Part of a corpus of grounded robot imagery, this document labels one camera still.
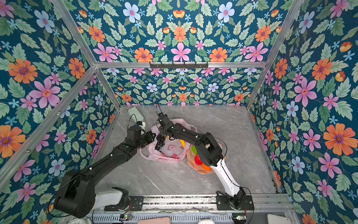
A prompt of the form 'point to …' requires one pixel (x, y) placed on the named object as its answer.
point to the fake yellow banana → (183, 143)
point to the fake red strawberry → (197, 160)
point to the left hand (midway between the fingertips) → (158, 130)
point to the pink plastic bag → (173, 150)
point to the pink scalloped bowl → (190, 159)
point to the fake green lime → (194, 150)
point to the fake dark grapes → (160, 142)
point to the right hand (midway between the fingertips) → (164, 125)
